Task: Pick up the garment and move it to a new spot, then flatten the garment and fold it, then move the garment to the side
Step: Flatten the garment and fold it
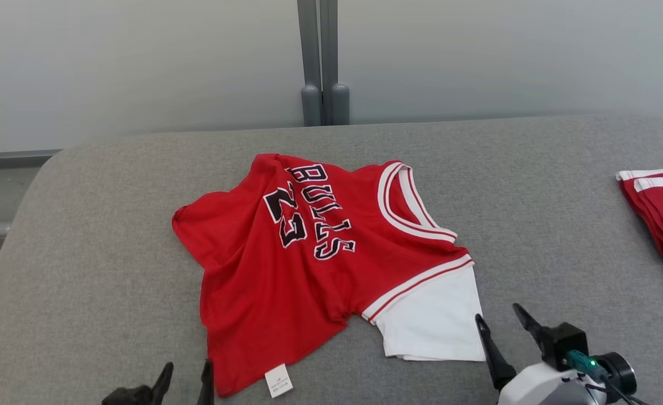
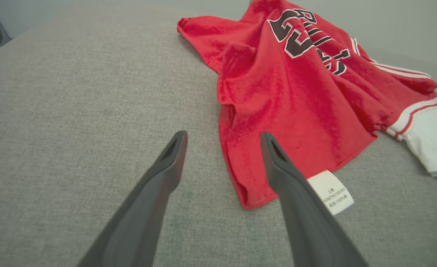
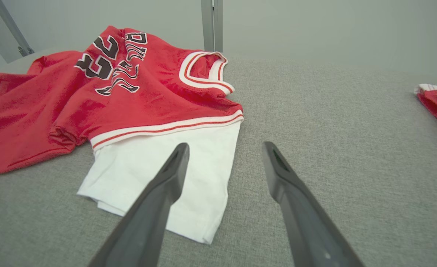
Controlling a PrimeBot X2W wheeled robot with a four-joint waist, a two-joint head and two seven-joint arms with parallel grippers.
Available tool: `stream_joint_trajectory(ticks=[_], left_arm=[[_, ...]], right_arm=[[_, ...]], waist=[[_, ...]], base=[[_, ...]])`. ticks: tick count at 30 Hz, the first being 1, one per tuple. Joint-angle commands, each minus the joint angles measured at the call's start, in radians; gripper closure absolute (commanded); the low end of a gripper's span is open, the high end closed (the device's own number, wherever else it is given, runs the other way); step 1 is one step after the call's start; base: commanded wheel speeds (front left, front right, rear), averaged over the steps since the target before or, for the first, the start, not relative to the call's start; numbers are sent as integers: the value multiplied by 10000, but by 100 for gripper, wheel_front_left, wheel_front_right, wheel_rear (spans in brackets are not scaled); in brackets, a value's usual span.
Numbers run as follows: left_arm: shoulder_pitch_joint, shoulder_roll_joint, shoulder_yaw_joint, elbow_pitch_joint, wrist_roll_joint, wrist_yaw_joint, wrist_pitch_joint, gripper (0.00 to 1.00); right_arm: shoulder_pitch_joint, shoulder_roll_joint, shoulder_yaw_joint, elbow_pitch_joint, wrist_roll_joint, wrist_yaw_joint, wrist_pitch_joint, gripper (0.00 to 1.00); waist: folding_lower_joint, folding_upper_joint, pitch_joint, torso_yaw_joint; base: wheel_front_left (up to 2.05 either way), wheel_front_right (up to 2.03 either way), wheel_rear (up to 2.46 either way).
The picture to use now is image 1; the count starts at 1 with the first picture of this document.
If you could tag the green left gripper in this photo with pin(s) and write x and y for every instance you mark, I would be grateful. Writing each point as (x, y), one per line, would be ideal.
(131, 396)

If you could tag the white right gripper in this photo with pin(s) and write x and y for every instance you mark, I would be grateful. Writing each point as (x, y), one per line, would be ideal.
(540, 388)

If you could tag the red Bulls 23 jersey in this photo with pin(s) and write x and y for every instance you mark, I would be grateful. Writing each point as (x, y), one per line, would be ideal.
(252, 281)

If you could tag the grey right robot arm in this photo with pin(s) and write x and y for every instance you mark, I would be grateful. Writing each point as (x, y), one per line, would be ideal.
(618, 371)

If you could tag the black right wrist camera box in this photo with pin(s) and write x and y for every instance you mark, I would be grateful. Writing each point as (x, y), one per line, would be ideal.
(562, 343)

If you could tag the grey partition post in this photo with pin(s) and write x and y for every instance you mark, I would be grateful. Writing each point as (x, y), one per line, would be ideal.
(329, 56)
(308, 56)

